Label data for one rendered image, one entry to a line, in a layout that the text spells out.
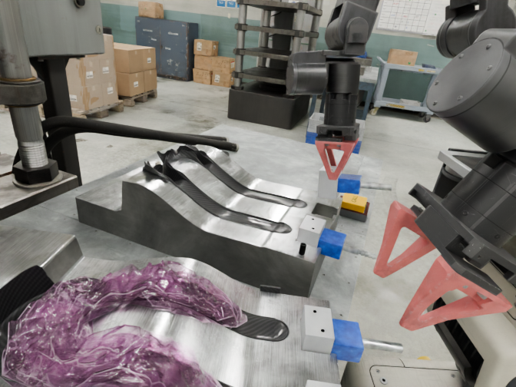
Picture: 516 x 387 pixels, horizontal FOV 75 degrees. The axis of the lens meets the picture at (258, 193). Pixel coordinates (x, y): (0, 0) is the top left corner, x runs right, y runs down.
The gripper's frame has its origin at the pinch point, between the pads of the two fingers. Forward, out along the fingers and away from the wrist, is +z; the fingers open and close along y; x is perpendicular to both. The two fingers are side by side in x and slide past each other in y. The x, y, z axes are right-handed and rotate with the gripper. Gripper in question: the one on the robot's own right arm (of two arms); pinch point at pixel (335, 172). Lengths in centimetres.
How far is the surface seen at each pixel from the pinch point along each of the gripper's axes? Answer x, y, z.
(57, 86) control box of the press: -89, -14, -16
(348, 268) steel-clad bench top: 4.4, 2.3, 18.5
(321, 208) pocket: -2.7, -3.1, 8.7
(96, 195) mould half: -46.5, 14.3, 6.4
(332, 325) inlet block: 5.1, 27.4, 13.5
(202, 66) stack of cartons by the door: -368, -578, -64
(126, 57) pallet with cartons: -329, -316, -56
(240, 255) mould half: -12.3, 16.9, 12.1
